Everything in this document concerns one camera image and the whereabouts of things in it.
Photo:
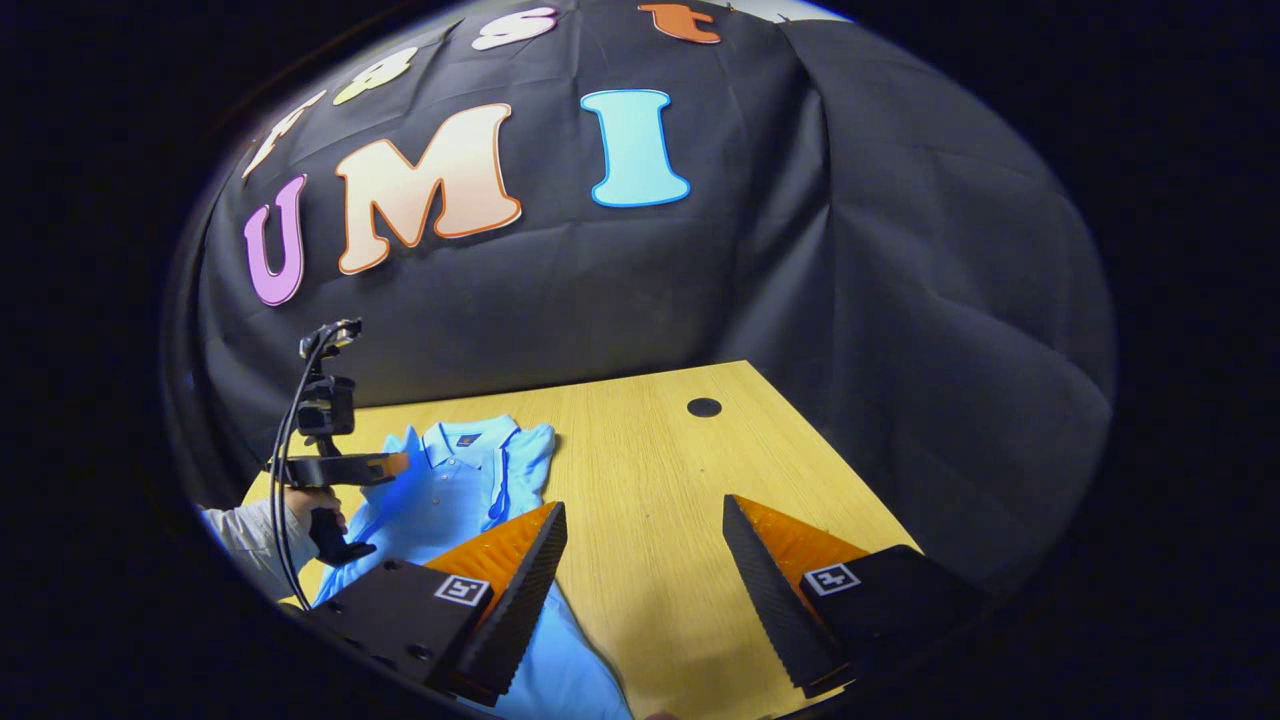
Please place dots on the black backdrop cloth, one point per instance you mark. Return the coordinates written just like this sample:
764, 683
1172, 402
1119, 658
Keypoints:
620, 290

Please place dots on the black table grommet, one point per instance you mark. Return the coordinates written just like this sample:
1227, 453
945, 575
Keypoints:
704, 407

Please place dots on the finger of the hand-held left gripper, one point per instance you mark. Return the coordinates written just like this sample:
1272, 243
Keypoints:
330, 470

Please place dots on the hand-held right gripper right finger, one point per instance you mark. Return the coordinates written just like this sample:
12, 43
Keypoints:
770, 600

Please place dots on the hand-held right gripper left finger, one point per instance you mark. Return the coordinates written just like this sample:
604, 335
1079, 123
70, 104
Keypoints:
520, 610

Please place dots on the light blue T-shirt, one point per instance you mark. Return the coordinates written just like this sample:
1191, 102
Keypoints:
450, 490

